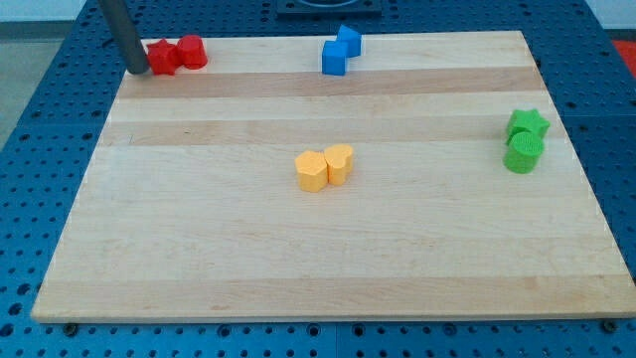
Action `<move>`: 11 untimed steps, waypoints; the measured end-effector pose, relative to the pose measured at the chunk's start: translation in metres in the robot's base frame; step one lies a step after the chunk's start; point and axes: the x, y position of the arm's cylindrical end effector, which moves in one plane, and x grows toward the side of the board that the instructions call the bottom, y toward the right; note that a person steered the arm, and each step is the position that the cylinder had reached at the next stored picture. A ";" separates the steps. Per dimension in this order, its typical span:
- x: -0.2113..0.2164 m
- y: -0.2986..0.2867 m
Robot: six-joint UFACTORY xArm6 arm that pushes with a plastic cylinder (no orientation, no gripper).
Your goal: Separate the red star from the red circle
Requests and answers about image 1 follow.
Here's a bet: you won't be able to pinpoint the red star block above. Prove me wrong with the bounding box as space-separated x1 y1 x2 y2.
146 39 181 76

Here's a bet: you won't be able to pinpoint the red circle block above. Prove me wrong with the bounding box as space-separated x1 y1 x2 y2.
177 35 208 70

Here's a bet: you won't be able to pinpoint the green circle block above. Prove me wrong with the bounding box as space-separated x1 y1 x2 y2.
503 131 545 174

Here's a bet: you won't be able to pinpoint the green star block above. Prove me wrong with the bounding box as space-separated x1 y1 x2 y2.
506 108 551 144

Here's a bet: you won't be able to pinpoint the yellow hexagon block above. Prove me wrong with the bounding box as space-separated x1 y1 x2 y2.
294 151 328 193

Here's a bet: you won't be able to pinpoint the yellow heart block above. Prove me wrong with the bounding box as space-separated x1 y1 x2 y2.
324 144 354 185

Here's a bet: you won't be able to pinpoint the light wooden board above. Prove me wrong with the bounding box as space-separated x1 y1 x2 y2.
32 31 635 323

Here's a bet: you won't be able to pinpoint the blue block front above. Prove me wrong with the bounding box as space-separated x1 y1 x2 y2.
321 41 348 76

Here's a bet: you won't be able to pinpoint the blue block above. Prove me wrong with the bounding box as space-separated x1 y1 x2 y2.
321 41 348 76
336 25 362 58

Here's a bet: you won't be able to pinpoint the blue block rear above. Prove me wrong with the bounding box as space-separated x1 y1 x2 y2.
336 25 362 58

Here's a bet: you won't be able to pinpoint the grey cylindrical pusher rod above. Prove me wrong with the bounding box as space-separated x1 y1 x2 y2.
97 0 150 75

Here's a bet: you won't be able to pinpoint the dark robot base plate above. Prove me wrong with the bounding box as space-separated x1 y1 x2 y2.
274 0 383 18

